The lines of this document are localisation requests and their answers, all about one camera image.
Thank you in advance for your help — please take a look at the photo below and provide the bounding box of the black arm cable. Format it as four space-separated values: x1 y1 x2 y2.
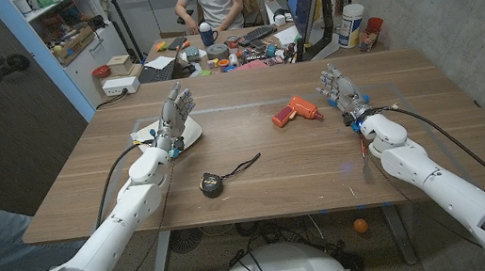
84 142 154 231
374 93 485 226

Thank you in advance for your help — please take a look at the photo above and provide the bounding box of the grey tape roll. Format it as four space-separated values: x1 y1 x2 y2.
205 41 232 63

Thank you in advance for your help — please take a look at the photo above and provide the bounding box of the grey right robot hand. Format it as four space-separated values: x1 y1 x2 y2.
312 57 374 126

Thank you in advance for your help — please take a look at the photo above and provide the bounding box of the white power box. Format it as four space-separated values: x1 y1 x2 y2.
100 74 142 99

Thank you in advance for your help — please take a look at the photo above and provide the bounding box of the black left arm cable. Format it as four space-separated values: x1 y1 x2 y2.
84 142 154 231

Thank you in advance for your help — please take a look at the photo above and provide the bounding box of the clear plastic cup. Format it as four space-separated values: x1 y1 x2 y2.
356 26 379 54

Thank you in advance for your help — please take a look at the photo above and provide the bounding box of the red handled metal fork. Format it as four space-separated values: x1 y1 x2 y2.
356 132 377 186

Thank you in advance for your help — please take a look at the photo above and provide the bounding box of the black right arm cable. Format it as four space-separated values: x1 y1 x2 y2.
374 93 485 226

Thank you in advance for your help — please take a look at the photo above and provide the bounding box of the white shelf unit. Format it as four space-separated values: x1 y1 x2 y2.
8 0 137 118

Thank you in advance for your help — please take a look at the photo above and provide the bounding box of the wooden office desk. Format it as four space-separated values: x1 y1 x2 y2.
141 8 389 86

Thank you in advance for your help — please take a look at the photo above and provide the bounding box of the white canister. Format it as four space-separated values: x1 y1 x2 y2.
332 2 371 51

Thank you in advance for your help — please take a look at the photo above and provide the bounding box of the black tape measure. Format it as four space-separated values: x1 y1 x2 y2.
196 152 267 201

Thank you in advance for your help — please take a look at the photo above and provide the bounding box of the black phone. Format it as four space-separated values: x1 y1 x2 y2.
166 36 189 53

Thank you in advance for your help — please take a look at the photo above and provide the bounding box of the blue mug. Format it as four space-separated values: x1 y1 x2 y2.
197 20 221 49

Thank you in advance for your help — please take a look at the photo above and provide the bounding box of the orange ball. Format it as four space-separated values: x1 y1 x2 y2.
352 216 370 235

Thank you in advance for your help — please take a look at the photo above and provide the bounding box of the red soda can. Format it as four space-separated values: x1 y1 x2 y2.
226 35 241 54

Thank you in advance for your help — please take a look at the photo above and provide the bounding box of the orange toy drill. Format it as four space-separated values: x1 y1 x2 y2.
268 92 325 130

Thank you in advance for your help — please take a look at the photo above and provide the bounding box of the red bowl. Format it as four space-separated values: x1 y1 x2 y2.
90 64 113 81

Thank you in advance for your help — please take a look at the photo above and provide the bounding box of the cardboard box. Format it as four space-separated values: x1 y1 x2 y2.
50 24 101 68

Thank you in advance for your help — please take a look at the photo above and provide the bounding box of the dark laptop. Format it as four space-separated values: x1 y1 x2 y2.
134 42 192 86

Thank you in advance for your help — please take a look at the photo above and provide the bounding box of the white paper plate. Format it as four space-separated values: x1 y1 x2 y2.
128 112 206 157

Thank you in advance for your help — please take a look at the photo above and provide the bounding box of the black keyboard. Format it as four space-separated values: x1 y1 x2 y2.
235 24 280 48

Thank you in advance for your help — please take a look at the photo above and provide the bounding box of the white table leg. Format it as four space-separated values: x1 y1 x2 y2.
144 231 177 271
379 201 419 270

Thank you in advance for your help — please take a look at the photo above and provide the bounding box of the small beige box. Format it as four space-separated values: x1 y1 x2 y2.
106 53 137 78

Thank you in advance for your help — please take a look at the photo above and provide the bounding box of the black door handle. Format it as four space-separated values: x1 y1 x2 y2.
5 51 32 73

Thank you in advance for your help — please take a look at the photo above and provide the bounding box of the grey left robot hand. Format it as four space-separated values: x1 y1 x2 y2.
147 79 202 156

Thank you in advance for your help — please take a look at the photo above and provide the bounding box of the red cup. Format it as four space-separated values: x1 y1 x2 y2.
366 15 386 36

